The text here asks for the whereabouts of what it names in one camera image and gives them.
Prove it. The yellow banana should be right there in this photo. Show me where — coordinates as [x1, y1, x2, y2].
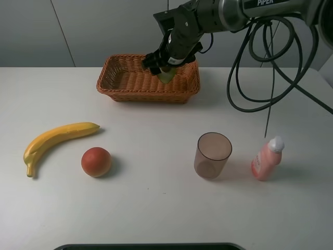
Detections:
[23, 122, 100, 178]

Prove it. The black cable bundle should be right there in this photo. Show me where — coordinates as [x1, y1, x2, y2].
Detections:
[226, 15, 333, 139]

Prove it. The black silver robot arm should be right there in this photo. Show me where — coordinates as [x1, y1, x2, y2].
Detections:
[142, 0, 332, 75]

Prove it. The halved green avocado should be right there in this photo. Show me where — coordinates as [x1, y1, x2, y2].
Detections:
[157, 67, 176, 84]

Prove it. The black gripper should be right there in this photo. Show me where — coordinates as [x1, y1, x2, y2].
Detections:
[149, 7, 203, 76]

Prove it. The black tray edge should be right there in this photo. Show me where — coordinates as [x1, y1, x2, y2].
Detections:
[55, 243, 244, 250]

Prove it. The red orange tomato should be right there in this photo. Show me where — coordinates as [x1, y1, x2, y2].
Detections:
[81, 147, 112, 178]

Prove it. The pink bottle white cap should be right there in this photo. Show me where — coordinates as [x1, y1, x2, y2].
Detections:
[251, 136, 285, 181]

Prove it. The brown wicker basket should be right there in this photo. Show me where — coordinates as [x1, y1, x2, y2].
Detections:
[96, 54, 200, 104]

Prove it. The translucent brown plastic cup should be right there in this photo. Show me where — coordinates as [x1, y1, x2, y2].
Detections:
[194, 132, 233, 179]

